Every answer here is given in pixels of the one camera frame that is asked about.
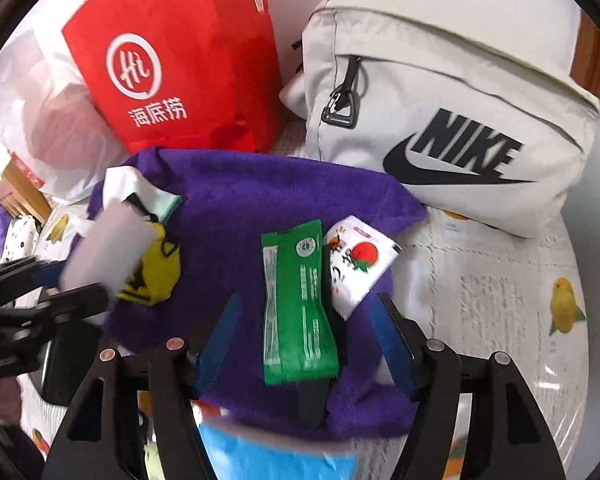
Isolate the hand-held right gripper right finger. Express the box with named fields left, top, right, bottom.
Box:
left=370, top=292, right=568, bottom=480

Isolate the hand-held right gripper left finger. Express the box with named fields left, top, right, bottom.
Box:
left=40, top=292, right=243, bottom=480

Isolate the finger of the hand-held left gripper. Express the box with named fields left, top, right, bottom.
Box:
left=10, top=284, right=113, bottom=328
left=0, top=255, right=68, bottom=301

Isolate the pale translucent plastic packet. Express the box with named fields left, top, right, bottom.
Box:
left=60, top=199, right=153, bottom=301

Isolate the green foil packet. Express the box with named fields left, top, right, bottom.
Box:
left=260, top=220, right=340, bottom=386

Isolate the white peach-print snack packet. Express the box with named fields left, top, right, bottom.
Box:
left=322, top=215, right=402, bottom=321

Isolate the yellow pouch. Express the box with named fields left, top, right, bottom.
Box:
left=117, top=220, right=183, bottom=306

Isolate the black watch strap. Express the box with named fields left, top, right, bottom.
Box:
left=297, top=280, right=348, bottom=428

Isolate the blue tissue pack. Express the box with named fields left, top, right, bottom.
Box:
left=197, top=407, right=358, bottom=480

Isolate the purple towel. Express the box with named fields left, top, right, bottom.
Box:
left=82, top=147, right=428, bottom=441

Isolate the person's left hand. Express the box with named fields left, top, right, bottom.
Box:
left=0, top=375, right=26, bottom=423

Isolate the white polka dot cloth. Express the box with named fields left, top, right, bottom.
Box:
left=2, top=215, right=43, bottom=263

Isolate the dark rectangular box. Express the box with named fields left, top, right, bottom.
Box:
left=40, top=320, right=103, bottom=406

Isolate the white plastic shopping bag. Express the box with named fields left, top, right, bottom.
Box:
left=0, top=25, right=131, bottom=201

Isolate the red paper shopping bag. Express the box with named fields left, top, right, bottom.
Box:
left=60, top=0, right=286, bottom=156

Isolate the grey waist bag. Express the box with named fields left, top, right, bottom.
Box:
left=279, top=0, right=600, bottom=240

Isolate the brown wooden door frame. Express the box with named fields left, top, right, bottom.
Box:
left=570, top=10, right=600, bottom=106

